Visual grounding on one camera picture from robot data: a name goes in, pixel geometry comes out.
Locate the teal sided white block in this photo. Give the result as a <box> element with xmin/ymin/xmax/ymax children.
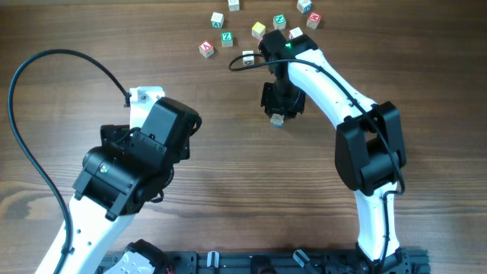
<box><xmin>211</xmin><ymin>12</ymin><xmax>224</xmax><ymax>29</ymax></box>

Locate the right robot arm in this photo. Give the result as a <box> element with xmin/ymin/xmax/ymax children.
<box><xmin>258</xmin><ymin>30</ymin><xmax>406</xmax><ymax>272</ymax></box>

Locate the blue sided block top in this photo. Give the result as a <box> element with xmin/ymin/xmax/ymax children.
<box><xmin>297</xmin><ymin>0</ymin><xmax>312</xmax><ymax>14</ymax></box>

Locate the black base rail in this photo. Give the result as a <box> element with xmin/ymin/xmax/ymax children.
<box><xmin>94</xmin><ymin>249</ymin><xmax>431</xmax><ymax>274</ymax></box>

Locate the yellow top block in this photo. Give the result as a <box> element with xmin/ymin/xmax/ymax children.
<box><xmin>251</xmin><ymin>21</ymin><xmax>266</xmax><ymax>40</ymax></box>

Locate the black camera cable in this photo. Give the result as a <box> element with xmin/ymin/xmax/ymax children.
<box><xmin>228</xmin><ymin>53</ymin><xmax>406</xmax><ymax>273</ymax></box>
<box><xmin>7</xmin><ymin>48</ymin><xmax>132</xmax><ymax>274</ymax></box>

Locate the red A block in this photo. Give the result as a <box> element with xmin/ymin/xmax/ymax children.
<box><xmin>199</xmin><ymin>40</ymin><xmax>215</xmax><ymax>58</ymax></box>

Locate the green N block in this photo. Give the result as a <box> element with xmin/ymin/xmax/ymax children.
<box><xmin>273</xmin><ymin>14</ymin><xmax>287</xmax><ymax>30</ymax></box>

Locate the white block red side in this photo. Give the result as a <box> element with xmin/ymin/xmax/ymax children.
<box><xmin>288</xmin><ymin>27</ymin><xmax>303</xmax><ymax>40</ymax></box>

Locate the green Z block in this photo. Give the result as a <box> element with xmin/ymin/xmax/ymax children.
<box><xmin>221</xmin><ymin>31</ymin><xmax>234</xmax><ymax>48</ymax></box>

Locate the black right camera cable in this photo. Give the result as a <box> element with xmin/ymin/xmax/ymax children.
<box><xmin>228</xmin><ymin>53</ymin><xmax>406</xmax><ymax>273</ymax></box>

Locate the white block black drawing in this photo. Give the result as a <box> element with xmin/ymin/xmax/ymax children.
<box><xmin>242</xmin><ymin>50</ymin><xmax>255</xmax><ymax>66</ymax></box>

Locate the black left camera cable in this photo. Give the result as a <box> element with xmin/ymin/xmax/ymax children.
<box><xmin>7</xmin><ymin>48</ymin><xmax>132</xmax><ymax>274</ymax></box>

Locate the plain block top edge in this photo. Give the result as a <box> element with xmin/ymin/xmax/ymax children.
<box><xmin>228</xmin><ymin>0</ymin><xmax>240</xmax><ymax>12</ymax></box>

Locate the red M block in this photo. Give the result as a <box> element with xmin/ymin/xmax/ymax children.
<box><xmin>307</xmin><ymin>11</ymin><xmax>322</xmax><ymax>30</ymax></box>

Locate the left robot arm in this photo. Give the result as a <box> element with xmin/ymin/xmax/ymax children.
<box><xmin>37</xmin><ymin>97</ymin><xmax>202</xmax><ymax>273</ymax></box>

